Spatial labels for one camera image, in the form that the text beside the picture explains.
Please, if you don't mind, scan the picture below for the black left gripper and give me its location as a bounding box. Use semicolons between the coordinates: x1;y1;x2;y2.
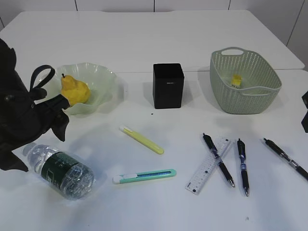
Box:
0;88;70;149

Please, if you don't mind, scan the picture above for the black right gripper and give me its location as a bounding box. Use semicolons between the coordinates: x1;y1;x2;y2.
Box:
301;90;308;133

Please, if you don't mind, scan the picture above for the yellow pear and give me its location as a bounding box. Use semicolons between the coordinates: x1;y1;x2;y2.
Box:
61;74;91;106

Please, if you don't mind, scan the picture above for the yellow utility knife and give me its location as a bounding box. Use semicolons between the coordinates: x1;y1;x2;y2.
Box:
119;126;164;154

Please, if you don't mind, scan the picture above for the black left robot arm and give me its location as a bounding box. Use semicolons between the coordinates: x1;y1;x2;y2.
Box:
0;40;70;172

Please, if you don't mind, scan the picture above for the black rightmost pen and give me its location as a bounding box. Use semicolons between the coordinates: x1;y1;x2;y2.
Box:
263;138;308;180

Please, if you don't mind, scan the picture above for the black pen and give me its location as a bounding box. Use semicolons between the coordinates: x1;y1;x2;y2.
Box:
263;138;308;180
237;139;249;196

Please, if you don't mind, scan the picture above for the green wavy glass plate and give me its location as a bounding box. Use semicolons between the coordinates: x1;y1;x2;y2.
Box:
44;63;116;115

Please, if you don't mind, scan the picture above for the clear plastic water bottle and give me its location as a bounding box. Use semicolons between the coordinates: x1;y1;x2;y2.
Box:
23;142;95;200

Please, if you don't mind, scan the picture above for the black middle pen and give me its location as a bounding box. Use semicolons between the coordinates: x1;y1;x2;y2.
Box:
237;139;249;196

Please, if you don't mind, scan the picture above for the green woven plastic basket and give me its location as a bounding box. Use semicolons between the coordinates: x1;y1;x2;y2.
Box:
209;48;282;115

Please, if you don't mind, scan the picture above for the teal utility knife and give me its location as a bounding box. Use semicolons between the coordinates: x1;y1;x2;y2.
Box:
112;169;177;184

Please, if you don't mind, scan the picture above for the black pen crossing ruler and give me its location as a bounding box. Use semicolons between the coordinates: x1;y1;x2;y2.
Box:
203;133;235;187

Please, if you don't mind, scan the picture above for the black square pen holder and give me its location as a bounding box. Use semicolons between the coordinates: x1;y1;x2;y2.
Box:
153;63;184;109

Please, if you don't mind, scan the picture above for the clear plastic ruler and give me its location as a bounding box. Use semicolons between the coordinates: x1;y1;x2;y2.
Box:
185;138;231;195

